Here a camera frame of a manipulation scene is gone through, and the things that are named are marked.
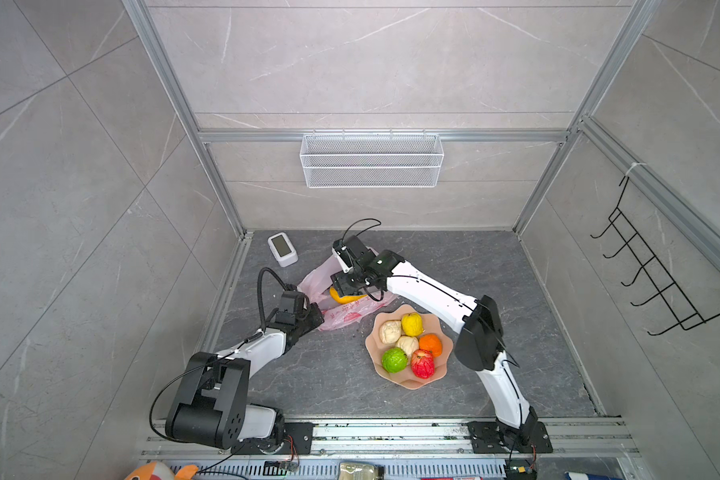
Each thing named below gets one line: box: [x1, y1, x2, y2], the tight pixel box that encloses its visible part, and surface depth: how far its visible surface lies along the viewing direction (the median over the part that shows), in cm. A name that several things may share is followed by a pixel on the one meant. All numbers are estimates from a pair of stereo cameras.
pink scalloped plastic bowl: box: [365, 304, 454, 390], surface depth 84 cm
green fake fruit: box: [381, 347, 408, 374], surface depth 81 cm
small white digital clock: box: [268, 232, 299, 267], surface depth 110 cm
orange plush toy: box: [124, 461, 199, 480], surface depth 66 cm
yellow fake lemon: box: [401, 312, 424, 337], surface depth 88 cm
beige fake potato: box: [379, 320, 402, 344], surface depth 86 cm
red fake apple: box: [411, 349, 435, 379], surface depth 80 cm
